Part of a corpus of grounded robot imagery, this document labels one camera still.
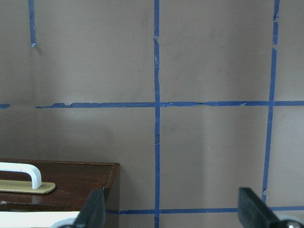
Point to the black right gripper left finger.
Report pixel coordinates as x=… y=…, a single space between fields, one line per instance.
x=92 y=214

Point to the white drawer handle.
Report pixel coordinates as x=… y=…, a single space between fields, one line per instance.
x=29 y=169

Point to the dark brown wooden cabinet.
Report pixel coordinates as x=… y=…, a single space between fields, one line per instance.
x=74 y=181

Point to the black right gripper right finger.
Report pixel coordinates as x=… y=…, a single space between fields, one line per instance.
x=253 y=212

